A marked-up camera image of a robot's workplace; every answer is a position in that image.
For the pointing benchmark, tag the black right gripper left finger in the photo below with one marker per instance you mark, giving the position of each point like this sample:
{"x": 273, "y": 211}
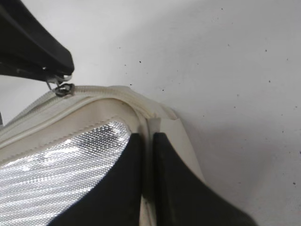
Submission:
{"x": 115, "y": 200}

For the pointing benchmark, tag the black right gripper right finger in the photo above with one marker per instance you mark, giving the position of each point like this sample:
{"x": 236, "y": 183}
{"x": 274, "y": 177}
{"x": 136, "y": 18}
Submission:
{"x": 182, "y": 199}

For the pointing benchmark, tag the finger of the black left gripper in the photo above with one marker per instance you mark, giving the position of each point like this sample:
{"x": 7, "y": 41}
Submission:
{"x": 27, "y": 49}

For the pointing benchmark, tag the cream insulated lunch bag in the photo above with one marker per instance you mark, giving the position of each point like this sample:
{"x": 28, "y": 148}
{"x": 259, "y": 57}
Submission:
{"x": 57, "y": 149}

